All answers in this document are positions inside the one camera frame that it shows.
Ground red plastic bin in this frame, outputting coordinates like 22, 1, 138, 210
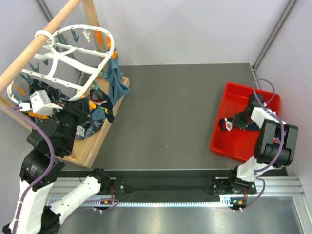
210, 81, 280, 163

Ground white round clip hanger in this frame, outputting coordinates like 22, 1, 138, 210
18, 24, 115, 101

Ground wooden round rod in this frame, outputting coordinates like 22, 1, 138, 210
0, 0, 81, 94

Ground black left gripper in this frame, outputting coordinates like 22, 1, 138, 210
49, 96, 92, 155

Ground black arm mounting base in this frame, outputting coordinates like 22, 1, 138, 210
56, 168, 257, 213

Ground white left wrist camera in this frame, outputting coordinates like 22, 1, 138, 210
18, 90, 63, 116

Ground teal blue garment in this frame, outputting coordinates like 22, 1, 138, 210
91, 50, 130, 107

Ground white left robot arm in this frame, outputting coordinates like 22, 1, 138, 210
2, 97, 111, 234

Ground aluminium rail frame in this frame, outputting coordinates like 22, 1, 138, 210
39, 175, 307, 234

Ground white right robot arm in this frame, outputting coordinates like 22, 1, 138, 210
225, 94, 298, 193

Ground navy sock with yellow tag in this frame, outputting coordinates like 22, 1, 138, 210
218, 118, 260, 132

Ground wooden rack frame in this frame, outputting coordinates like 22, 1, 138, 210
0, 0, 130, 168

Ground dark leaf-print shorts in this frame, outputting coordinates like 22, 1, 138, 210
29, 79, 105, 139

